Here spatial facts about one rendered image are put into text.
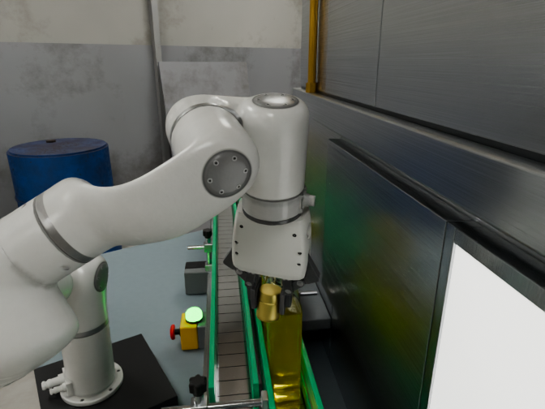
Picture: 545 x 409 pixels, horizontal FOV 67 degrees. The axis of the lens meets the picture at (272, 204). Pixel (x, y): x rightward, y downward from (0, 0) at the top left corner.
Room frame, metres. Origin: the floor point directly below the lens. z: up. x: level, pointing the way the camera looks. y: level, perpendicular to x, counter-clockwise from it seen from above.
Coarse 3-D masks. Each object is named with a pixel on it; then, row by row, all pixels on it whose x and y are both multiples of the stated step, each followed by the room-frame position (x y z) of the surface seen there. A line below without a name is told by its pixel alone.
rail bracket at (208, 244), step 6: (204, 234) 1.09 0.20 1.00; (210, 234) 1.09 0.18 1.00; (210, 240) 1.10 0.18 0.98; (192, 246) 1.09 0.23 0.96; (198, 246) 1.09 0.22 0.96; (204, 246) 1.08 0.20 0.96; (210, 246) 1.09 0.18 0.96; (210, 252) 1.09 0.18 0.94; (210, 258) 1.09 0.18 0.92; (210, 264) 1.09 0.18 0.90; (210, 270) 1.08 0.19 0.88
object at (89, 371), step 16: (96, 336) 0.68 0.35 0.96; (64, 352) 0.67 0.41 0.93; (80, 352) 0.66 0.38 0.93; (96, 352) 0.67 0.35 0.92; (112, 352) 0.72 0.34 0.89; (64, 368) 0.70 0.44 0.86; (80, 368) 0.66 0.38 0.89; (96, 368) 0.67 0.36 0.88; (112, 368) 0.71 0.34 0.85; (48, 384) 0.67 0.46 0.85; (64, 384) 0.67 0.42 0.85; (80, 384) 0.66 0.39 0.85; (96, 384) 0.67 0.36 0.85; (112, 384) 0.70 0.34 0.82; (64, 400) 0.66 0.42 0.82; (80, 400) 0.65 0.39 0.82; (96, 400) 0.65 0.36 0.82
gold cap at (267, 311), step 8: (264, 288) 0.51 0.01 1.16; (272, 288) 0.51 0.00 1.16; (280, 288) 0.51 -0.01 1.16; (264, 296) 0.50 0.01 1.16; (272, 296) 0.49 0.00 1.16; (264, 304) 0.49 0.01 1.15; (272, 304) 0.49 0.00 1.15; (256, 312) 0.51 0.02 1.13; (264, 312) 0.49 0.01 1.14; (272, 312) 0.49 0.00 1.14; (264, 320) 0.49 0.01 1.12; (272, 320) 0.49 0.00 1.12
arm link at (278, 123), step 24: (192, 96) 0.44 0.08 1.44; (216, 96) 0.45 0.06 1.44; (264, 96) 0.45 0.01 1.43; (288, 96) 0.46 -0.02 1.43; (168, 120) 0.43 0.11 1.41; (240, 120) 0.43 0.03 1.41; (264, 120) 0.41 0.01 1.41; (288, 120) 0.41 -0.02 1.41; (264, 144) 0.42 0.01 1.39; (288, 144) 0.42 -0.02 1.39; (264, 168) 0.42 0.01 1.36; (288, 168) 0.43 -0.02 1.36; (264, 192) 0.43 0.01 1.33; (288, 192) 0.43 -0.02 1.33
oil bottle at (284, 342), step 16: (288, 320) 0.59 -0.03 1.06; (272, 336) 0.59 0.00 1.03; (288, 336) 0.59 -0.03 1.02; (272, 352) 0.59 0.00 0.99; (288, 352) 0.59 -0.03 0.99; (272, 368) 0.59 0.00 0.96; (288, 368) 0.59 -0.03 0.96; (272, 384) 0.59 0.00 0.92; (288, 384) 0.59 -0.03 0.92; (288, 400) 0.59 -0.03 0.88
